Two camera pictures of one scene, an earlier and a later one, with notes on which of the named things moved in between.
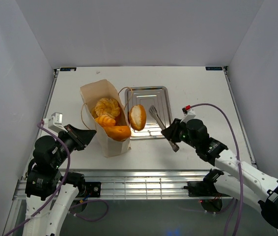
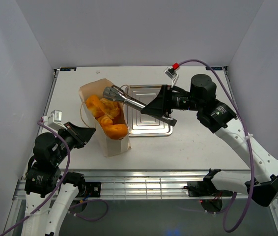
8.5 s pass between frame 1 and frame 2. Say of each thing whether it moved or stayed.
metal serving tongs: moved
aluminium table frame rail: stayed
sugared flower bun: stayed
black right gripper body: moved
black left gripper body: stayed
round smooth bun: moved
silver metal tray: stayed
